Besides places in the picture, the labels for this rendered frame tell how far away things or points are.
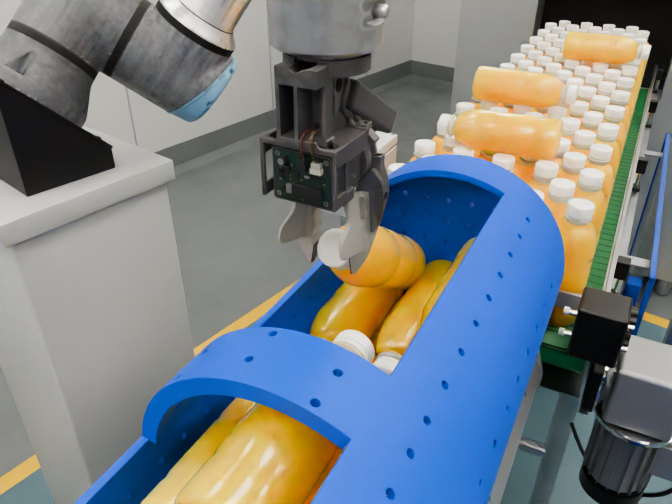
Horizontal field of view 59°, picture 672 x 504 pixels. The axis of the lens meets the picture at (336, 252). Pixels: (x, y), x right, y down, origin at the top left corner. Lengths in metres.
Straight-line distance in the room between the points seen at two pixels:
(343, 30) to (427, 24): 5.25
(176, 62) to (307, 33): 0.65
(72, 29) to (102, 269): 0.40
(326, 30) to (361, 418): 0.27
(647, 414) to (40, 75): 1.11
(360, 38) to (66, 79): 0.70
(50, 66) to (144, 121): 2.67
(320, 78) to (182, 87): 0.66
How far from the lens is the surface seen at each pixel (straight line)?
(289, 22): 0.46
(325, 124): 0.47
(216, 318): 2.52
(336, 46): 0.45
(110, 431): 1.33
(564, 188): 1.02
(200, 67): 1.10
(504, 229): 0.66
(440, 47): 5.66
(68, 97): 1.08
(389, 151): 1.20
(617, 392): 1.10
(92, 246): 1.10
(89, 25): 1.10
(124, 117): 3.65
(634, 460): 1.21
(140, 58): 1.10
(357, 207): 0.53
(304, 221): 0.57
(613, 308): 0.95
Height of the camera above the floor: 1.52
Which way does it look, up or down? 32 degrees down
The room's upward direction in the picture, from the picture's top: straight up
